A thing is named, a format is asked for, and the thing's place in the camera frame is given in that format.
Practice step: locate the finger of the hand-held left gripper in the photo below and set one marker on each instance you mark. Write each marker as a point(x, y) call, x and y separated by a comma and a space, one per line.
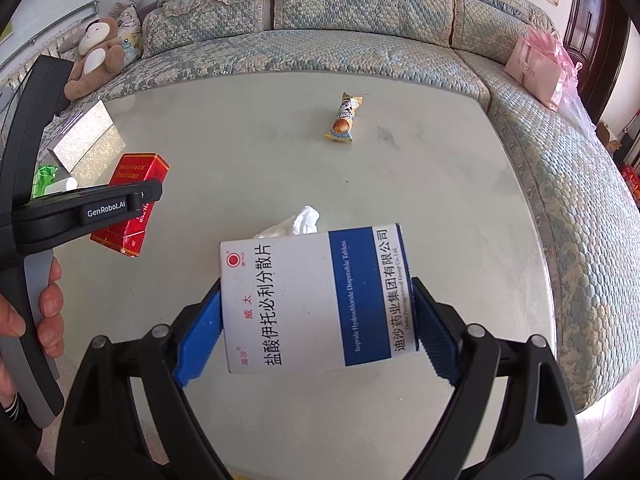
point(100, 207)

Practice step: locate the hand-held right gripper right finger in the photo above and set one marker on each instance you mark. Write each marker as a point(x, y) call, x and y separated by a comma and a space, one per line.
point(437, 340)

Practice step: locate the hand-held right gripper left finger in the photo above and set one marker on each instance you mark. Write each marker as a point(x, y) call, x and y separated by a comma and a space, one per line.
point(200, 340)

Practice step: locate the red cigarette box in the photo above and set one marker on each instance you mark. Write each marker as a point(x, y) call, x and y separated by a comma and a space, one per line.
point(135, 180)

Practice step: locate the white blue-striped medicine box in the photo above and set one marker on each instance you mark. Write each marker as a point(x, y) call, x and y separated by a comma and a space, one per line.
point(320, 300)

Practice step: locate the person's left hand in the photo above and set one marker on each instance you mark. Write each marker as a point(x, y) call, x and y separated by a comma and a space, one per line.
point(52, 310)

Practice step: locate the white folded paper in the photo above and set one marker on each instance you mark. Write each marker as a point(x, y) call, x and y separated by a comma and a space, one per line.
point(62, 185)

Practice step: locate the patterned tissue box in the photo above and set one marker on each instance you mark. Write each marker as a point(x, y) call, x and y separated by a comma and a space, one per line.
point(85, 135)

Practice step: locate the green snack bag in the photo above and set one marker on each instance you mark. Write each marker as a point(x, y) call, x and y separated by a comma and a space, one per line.
point(42, 179)

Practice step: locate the brown teddy bear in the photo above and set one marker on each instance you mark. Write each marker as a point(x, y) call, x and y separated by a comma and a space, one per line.
point(95, 55)

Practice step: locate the floral throw pillow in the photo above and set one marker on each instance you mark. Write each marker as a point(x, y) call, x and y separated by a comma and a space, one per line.
point(129, 30)

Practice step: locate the crumpled white tissue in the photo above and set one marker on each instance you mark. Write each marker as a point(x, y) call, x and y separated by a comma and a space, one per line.
point(300, 222)

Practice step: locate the white coffee table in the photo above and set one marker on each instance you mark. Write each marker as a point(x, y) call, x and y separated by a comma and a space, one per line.
point(300, 170)

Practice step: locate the small sausage snack wrapper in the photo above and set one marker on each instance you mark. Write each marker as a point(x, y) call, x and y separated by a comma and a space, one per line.
point(344, 120)

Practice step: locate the red gift boxes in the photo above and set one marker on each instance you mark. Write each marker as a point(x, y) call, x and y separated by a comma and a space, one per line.
point(632, 181)

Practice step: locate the cardboard box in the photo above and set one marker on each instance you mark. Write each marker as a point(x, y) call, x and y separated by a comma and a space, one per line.
point(607, 136)

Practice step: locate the clear plastic bag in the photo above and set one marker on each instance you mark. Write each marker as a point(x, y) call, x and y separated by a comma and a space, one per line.
point(582, 105)

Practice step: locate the pink gift bag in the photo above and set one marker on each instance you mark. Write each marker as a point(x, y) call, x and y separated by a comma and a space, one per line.
point(537, 67)

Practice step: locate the quilted blue sofa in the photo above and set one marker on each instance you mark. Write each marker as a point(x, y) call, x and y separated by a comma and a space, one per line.
point(350, 55)

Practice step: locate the dark wooden door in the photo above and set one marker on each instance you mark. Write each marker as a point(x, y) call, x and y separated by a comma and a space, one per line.
point(595, 35)

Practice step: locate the metal wall pipe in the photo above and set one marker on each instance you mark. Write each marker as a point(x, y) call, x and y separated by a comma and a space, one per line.
point(50, 25)

